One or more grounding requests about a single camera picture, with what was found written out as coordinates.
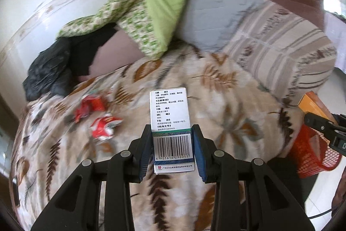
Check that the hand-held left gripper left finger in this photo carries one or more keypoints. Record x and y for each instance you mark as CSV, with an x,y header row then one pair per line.
x,y
147,155

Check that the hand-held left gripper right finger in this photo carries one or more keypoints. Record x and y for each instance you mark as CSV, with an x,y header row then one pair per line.
x,y
201,160

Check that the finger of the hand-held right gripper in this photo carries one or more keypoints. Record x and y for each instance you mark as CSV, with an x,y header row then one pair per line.
x,y
317,121

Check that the orange cardboard box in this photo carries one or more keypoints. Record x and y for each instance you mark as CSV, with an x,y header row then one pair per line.
x,y
313,105

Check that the red mesh basket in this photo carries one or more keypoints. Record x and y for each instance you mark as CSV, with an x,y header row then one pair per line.
x,y
308,155

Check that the white blue medicine box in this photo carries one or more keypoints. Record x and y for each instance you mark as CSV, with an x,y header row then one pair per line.
x,y
170,112

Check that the red crumpled wrapper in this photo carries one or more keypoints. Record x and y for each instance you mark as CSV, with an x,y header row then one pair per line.
x,y
89,109
104,126

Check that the leaf print fleece blanket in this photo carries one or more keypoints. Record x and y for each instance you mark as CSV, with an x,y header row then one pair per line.
x,y
229,101

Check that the striped beige pillow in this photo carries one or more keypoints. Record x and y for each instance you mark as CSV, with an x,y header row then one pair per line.
x,y
283,47

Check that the pink bed sheet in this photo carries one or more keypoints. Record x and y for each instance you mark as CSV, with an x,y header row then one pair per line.
x,y
116,55

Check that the black cloth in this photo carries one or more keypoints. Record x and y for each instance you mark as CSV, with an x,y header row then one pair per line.
x,y
89,49

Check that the black puffer jacket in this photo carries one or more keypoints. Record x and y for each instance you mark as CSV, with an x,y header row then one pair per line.
x,y
46,71

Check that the grey pillow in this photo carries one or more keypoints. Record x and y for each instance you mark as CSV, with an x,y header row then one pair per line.
x,y
213,11

